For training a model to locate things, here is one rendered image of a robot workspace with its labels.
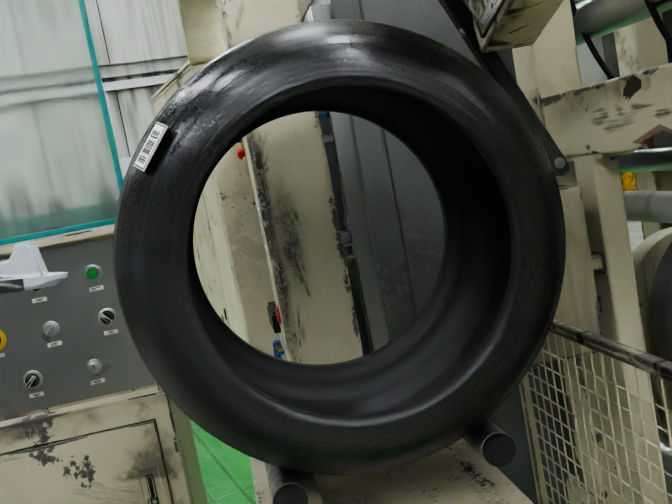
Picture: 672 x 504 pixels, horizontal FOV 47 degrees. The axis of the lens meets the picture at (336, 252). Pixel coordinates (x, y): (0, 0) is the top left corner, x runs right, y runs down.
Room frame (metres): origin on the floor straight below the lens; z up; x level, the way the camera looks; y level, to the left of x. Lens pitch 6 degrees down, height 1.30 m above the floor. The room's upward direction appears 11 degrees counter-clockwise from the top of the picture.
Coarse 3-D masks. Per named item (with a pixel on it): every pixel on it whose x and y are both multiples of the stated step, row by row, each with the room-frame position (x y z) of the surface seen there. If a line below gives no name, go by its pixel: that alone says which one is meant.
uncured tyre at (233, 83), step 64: (256, 64) 0.94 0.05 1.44; (320, 64) 0.94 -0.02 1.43; (384, 64) 0.95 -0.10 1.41; (448, 64) 0.97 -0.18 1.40; (192, 128) 0.92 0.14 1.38; (256, 128) 1.24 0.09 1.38; (384, 128) 1.26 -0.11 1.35; (448, 128) 1.23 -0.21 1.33; (512, 128) 0.97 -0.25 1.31; (128, 192) 0.94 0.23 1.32; (192, 192) 0.91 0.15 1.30; (448, 192) 1.25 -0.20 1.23; (512, 192) 0.96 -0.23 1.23; (128, 256) 0.93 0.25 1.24; (192, 256) 1.19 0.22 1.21; (448, 256) 1.25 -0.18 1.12; (512, 256) 0.99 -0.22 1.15; (128, 320) 0.94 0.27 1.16; (192, 320) 0.91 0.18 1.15; (448, 320) 1.24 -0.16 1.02; (512, 320) 0.96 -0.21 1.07; (192, 384) 0.91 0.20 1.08; (256, 384) 1.19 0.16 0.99; (320, 384) 1.21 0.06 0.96; (384, 384) 1.22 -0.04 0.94; (448, 384) 0.96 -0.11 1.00; (512, 384) 0.99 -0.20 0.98; (256, 448) 0.94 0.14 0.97; (320, 448) 0.93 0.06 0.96; (384, 448) 0.94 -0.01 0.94
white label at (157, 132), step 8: (152, 128) 0.94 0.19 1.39; (160, 128) 0.92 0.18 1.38; (152, 136) 0.93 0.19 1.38; (160, 136) 0.91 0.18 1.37; (144, 144) 0.94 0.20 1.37; (152, 144) 0.92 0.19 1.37; (144, 152) 0.93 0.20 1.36; (152, 152) 0.91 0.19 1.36; (136, 160) 0.94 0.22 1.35; (144, 160) 0.92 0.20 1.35; (144, 168) 0.91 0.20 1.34
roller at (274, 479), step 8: (272, 472) 1.00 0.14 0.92; (280, 472) 0.98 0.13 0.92; (288, 472) 0.97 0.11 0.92; (296, 472) 0.99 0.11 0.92; (272, 480) 0.97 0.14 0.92; (280, 480) 0.95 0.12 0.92; (288, 480) 0.95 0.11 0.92; (296, 480) 0.95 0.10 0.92; (272, 488) 0.95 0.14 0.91; (280, 488) 0.93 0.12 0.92; (288, 488) 0.93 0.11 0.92; (296, 488) 0.93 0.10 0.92; (304, 488) 0.95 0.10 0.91; (272, 496) 0.94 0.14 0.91; (280, 496) 0.93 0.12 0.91; (288, 496) 0.93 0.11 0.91; (296, 496) 0.93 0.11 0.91; (304, 496) 0.93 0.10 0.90
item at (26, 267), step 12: (12, 252) 0.98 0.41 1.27; (24, 252) 0.99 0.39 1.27; (0, 264) 0.98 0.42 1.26; (12, 264) 0.98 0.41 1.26; (24, 264) 0.99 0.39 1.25; (36, 264) 0.99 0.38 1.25; (0, 276) 0.98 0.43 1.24; (24, 276) 0.98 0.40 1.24; (36, 276) 0.98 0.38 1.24; (48, 276) 0.99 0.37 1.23; (60, 276) 1.00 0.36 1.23; (24, 288) 0.98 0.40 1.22; (36, 288) 0.99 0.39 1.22
